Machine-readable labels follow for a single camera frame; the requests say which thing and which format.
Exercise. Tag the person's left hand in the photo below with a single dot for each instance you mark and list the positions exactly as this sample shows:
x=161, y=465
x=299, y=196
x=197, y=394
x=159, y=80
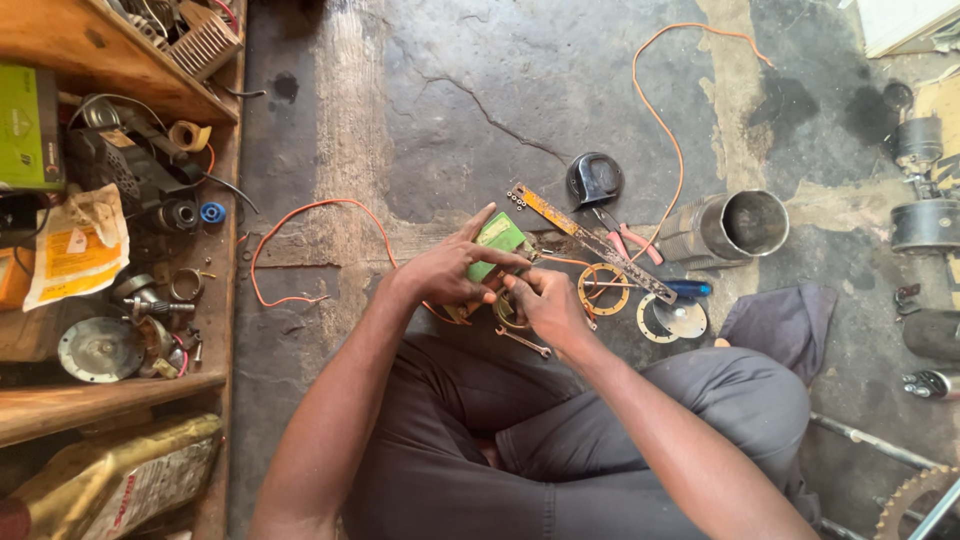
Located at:
x=439, y=270

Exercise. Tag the person's right hand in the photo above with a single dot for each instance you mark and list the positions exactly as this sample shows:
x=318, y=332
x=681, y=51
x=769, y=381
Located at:
x=559, y=311

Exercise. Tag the person's right fingers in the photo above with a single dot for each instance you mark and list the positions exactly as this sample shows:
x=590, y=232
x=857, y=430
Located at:
x=525, y=289

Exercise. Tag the green rectangular box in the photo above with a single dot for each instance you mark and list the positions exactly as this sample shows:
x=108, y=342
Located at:
x=501, y=234

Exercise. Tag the small steel spanner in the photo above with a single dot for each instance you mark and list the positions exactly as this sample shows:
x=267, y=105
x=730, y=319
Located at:
x=525, y=343

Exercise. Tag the rusty yellow metal bar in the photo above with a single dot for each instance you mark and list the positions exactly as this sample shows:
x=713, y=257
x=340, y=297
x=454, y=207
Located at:
x=570, y=225

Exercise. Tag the cluster of small washers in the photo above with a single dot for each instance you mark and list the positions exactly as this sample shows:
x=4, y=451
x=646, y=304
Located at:
x=516, y=199

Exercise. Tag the black horn cover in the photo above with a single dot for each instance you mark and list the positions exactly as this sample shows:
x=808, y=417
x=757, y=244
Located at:
x=594, y=178

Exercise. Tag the round metal diaphragm disc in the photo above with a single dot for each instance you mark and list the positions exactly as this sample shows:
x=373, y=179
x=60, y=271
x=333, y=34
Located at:
x=679, y=319

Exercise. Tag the grey ribbed metal cylinder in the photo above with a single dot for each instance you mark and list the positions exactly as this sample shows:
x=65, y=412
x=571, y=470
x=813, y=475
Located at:
x=705, y=232

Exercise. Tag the person's legs in dark trousers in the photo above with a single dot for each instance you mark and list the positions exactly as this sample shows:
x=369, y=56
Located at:
x=450, y=465

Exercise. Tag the dark grey cloth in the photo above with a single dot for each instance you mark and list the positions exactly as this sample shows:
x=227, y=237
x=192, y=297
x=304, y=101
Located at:
x=780, y=326

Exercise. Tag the grey metal rod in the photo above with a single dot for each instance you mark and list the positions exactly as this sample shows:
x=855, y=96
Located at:
x=870, y=441

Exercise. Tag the black starter motor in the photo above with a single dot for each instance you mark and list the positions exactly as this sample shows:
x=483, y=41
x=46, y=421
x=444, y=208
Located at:
x=926, y=225

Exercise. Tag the small metal solenoid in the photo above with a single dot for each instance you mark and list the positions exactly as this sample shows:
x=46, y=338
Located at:
x=930, y=384

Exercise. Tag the wooden shelf with parts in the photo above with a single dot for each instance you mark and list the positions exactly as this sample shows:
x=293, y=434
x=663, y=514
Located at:
x=150, y=82

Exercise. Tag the white board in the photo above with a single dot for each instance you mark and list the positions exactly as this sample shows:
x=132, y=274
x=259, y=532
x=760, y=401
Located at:
x=896, y=22

